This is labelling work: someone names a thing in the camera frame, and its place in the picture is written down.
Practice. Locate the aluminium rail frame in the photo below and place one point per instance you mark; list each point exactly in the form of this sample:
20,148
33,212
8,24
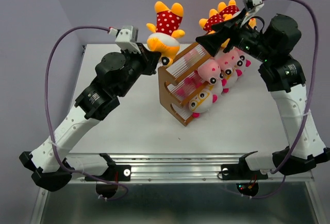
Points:
164,168

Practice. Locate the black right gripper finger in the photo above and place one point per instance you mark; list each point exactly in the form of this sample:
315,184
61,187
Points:
212,43
235,21

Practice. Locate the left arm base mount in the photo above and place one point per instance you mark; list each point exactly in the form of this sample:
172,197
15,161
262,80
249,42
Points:
116,175

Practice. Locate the white glasses plush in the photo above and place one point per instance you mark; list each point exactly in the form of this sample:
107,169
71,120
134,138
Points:
207,95
231,76
184,92

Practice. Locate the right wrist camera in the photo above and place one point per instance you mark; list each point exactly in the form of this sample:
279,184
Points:
251,8

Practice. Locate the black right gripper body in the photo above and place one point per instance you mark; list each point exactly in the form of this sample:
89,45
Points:
248,40

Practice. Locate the pink plush with wheels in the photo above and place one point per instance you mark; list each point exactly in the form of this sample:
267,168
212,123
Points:
240,53

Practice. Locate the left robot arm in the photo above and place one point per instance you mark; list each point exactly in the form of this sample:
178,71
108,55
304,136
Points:
51,166

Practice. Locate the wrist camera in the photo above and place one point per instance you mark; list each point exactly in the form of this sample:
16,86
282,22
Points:
251,8
126,38

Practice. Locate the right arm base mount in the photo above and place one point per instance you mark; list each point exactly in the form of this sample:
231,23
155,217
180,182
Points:
247,180

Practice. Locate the yellow bear plush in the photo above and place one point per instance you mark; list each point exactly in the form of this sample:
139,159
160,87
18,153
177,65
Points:
228,11
166,32
214,18

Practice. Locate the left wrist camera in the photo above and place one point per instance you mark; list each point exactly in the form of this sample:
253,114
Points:
126,38

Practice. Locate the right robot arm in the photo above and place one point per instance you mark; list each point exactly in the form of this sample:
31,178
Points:
285,81

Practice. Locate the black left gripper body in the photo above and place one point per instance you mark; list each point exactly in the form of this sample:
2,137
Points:
135,66

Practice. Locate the wooden toy shelf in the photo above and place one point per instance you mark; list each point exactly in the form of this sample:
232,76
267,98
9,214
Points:
175,76

